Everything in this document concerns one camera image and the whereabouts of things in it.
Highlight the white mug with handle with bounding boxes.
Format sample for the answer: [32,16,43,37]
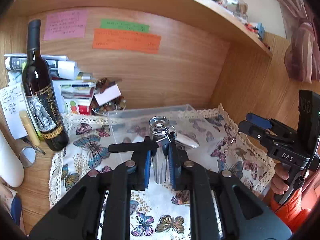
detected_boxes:
[0,132,24,187]

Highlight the silver metal flask tool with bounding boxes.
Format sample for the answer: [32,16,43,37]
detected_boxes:
[149,116,176,184]

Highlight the pink paper note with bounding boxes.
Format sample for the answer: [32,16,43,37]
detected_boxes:
[43,9,88,41]

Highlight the person right hand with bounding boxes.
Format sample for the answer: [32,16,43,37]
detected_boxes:
[270,163,289,195]

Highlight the white card box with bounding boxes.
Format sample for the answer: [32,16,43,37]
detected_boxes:
[94,85,121,106]

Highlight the clear plastic storage box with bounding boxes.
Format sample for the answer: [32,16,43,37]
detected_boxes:
[110,105,227,163]

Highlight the stack of books and papers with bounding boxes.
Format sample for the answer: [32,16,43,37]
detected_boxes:
[3,52,97,116]

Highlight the butterfly print lace tablecloth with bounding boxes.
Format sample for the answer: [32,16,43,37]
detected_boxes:
[49,105,274,239]

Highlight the small round mirror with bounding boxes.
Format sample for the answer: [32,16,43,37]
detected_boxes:
[18,146,36,168]

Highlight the dark wine bottle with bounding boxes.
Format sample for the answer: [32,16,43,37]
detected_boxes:
[22,20,69,152]

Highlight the green paper note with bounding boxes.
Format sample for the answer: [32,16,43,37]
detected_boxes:
[100,18,150,33]

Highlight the striped pink curtain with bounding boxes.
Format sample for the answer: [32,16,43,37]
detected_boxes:
[276,0,319,83]

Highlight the white paper note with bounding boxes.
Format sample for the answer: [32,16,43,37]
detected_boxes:
[1,83,27,140]

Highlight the orange paper note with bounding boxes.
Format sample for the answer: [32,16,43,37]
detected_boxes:
[92,28,162,54]

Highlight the yellow lip balm tube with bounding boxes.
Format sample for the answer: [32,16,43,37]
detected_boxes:
[19,110,40,146]

